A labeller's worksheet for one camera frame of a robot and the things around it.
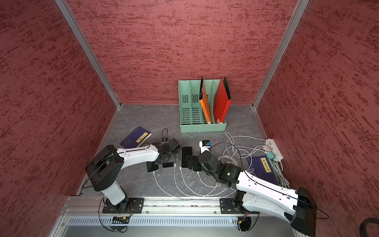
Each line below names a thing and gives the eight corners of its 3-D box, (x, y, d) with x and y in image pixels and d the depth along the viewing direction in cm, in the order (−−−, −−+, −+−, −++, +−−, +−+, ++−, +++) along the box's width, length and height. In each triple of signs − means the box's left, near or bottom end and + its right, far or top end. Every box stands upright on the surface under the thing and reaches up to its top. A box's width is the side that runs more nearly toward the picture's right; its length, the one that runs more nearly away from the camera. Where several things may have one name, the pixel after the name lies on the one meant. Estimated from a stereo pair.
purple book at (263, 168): (251, 184, 83) (253, 183, 82) (245, 156, 94) (246, 155, 92) (278, 184, 83) (280, 183, 82) (268, 156, 94) (270, 155, 92)
